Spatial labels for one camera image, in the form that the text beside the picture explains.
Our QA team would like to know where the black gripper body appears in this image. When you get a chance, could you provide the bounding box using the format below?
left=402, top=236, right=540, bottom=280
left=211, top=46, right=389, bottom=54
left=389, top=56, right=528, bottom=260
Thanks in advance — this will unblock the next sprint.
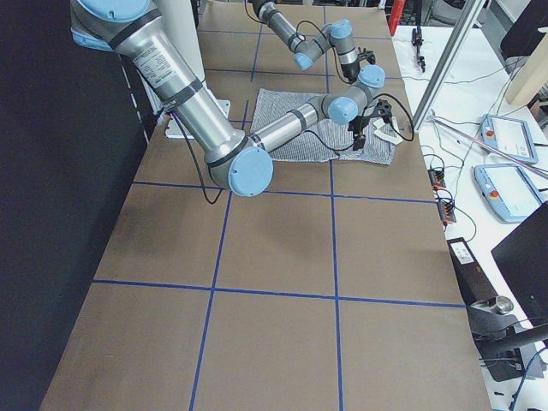
left=348, top=99, right=392, bottom=150
left=356, top=47, right=376, bottom=65

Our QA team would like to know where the navy white striped polo shirt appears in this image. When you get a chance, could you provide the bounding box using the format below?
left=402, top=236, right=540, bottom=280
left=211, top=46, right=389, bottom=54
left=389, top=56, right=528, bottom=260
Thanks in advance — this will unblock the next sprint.
left=251, top=88, right=402, bottom=165

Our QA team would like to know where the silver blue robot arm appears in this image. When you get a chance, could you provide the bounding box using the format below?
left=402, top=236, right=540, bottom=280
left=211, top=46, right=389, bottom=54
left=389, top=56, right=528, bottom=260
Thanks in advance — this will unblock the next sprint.
left=252, top=1, right=376, bottom=84
left=70, top=1, right=385, bottom=197

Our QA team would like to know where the black tripod tool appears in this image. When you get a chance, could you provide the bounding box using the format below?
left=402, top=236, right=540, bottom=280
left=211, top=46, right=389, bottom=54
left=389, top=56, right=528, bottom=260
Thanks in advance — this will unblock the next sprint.
left=411, top=25, right=426, bottom=73

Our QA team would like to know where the black orange connector strip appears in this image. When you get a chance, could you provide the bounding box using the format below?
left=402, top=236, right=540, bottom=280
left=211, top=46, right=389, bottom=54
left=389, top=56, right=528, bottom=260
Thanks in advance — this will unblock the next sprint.
left=427, top=167, right=456, bottom=227

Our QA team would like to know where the long metal reach stick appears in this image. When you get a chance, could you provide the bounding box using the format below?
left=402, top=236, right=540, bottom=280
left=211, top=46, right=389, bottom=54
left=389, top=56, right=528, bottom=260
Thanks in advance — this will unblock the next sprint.
left=427, top=116, right=548, bottom=180

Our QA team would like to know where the far blue teach pendant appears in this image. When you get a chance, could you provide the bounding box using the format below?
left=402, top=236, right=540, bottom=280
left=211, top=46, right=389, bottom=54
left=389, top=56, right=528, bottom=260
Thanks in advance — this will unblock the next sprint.
left=480, top=114, right=539, bottom=164

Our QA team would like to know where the blue teach pendant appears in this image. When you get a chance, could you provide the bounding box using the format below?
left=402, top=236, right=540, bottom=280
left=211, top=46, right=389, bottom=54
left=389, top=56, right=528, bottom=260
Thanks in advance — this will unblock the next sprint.
left=480, top=114, right=539, bottom=164
left=473, top=164, right=544, bottom=223

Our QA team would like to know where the near blue teach pendant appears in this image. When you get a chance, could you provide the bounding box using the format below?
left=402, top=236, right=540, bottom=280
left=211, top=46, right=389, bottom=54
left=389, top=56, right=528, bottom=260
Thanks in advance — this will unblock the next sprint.
left=473, top=164, right=544, bottom=223

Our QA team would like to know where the black box with label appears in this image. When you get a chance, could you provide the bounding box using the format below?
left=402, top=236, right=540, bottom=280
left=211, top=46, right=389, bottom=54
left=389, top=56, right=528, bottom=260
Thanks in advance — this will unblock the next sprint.
left=447, top=237, right=497, bottom=306

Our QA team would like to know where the black monitor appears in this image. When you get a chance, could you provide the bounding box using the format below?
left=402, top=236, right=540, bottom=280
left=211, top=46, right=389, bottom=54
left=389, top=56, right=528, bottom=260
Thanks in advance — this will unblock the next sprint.
left=491, top=202, right=548, bottom=318

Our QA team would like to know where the grey aluminium frame post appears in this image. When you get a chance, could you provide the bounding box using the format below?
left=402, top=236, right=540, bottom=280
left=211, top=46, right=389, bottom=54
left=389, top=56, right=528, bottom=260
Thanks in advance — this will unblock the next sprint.
left=413, top=0, right=485, bottom=133

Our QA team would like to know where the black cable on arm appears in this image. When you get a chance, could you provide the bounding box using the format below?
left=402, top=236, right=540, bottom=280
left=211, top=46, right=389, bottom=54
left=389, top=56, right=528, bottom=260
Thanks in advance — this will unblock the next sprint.
left=169, top=93, right=416, bottom=205

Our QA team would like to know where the black camera stand with knob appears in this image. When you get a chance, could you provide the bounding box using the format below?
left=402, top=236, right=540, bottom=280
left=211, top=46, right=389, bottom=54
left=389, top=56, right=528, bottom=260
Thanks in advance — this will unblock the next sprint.
left=467, top=298, right=547, bottom=382

